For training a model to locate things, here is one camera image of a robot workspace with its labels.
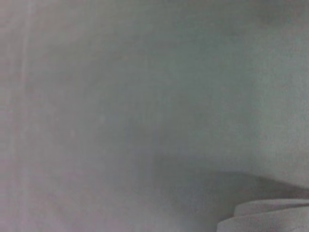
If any dark green shirt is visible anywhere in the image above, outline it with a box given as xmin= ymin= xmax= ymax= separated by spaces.
xmin=0 ymin=0 xmax=309 ymax=232

